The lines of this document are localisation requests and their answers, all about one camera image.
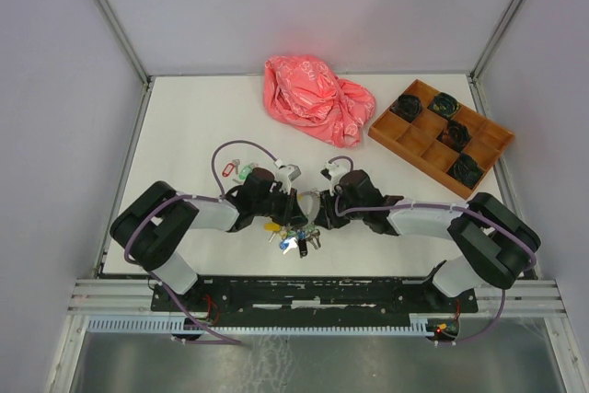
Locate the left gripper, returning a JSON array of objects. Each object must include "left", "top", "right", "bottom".
[{"left": 253, "top": 185, "right": 307, "bottom": 227}]

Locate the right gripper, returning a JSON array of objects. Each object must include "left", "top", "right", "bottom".
[{"left": 313, "top": 184, "right": 366, "bottom": 230}]

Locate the metal keyring with keys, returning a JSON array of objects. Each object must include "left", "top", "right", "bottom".
[{"left": 263, "top": 189, "right": 321, "bottom": 258}]

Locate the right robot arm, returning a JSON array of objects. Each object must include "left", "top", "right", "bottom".
[{"left": 315, "top": 164, "right": 541, "bottom": 311}]

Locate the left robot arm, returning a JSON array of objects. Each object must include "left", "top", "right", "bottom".
[{"left": 110, "top": 164, "right": 308, "bottom": 310}]

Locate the key with green tag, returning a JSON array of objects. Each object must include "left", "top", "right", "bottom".
[{"left": 233, "top": 163, "right": 258, "bottom": 184}]

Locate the key with red tag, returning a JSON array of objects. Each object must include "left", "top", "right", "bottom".
[{"left": 222, "top": 159, "right": 240, "bottom": 178}]

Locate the pink crumpled cloth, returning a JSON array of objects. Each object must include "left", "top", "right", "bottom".
[{"left": 262, "top": 55, "right": 376, "bottom": 148}]

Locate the black roll top left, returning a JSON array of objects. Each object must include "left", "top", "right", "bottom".
[{"left": 389, "top": 94, "right": 422, "bottom": 122}]

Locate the black roll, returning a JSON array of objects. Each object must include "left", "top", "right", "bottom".
[
  {"left": 428, "top": 92, "right": 461, "bottom": 121},
  {"left": 447, "top": 153, "right": 483, "bottom": 189},
  {"left": 437, "top": 120, "right": 471, "bottom": 152},
  {"left": 389, "top": 94, "right": 422, "bottom": 122}
]

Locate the black roll bottom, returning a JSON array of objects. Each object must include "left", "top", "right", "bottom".
[{"left": 447, "top": 153, "right": 483, "bottom": 189}]

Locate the wooden compartment tray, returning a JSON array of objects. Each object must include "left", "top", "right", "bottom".
[{"left": 368, "top": 79, "right": 514, "bottom": 199}]

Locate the black roll middle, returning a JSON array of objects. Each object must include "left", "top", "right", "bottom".
[{"left": 437, "top": 120, "right": 471, "bottom": 152}]

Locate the black roll top right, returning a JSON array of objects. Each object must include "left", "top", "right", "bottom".
[{"left": 428, "top": 92, "right": 461, "bottom": 121}]

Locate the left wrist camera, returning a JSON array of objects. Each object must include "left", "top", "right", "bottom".
[{"left": 274, "top": 159, "right": 301, "bottom": 194}]

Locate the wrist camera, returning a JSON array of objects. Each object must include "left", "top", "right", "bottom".
[
  {"left": 320, "top": 161, "right": 350, "bottom": 195},
  {"left": 274, "top": 159, "right": 301, "bottom": 194}
]

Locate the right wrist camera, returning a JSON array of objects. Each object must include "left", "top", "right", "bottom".
[{"left": 320, "top": 161, "right": 350, "bottom": 195}]

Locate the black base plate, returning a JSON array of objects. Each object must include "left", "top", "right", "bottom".
[{"left": 151, "top": 275, "right": 479, "bottom": 318}]

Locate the white cable duct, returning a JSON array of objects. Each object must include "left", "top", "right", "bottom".
[{"left": 87, "top": 311, "right": 438, "bottom": 335}]

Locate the aluminium frame rail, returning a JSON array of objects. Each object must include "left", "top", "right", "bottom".
[{"left": 67, "top": 277, "right": 157, "bottom": 316}]

